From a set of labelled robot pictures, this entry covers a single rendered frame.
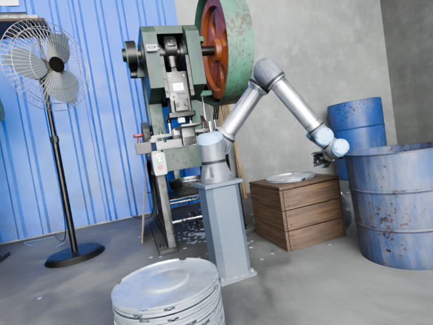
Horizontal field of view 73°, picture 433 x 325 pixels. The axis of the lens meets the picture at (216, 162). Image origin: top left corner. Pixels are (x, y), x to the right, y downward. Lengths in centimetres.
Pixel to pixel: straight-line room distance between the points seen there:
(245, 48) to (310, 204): 105
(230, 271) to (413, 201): 80
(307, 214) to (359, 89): 313
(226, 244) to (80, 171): 218
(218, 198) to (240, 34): 112
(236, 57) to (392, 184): 119
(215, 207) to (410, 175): 79
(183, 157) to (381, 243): 120
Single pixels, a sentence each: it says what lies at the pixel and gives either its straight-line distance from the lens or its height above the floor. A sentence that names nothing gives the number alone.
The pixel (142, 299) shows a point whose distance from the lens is 83.
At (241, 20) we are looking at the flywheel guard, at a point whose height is 137.
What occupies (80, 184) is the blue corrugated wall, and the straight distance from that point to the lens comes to 329.
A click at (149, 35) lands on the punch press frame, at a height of 141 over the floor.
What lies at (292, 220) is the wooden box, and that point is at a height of 16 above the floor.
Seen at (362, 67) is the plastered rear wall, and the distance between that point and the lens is 470.
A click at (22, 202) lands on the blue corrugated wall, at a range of 341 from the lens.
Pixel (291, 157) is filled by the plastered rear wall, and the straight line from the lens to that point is 384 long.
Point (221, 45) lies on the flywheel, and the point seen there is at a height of 133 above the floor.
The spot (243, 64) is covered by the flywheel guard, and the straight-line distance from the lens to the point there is 202.
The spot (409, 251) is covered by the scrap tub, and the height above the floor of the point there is 8.
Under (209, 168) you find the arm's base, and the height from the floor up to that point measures 52.
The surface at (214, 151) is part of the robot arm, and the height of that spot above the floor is 59.
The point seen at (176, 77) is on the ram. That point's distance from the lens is 215.
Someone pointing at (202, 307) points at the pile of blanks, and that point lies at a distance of 79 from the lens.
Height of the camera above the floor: 61
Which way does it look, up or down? 3 degrees down
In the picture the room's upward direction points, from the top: 9 degrees counter-clockwise
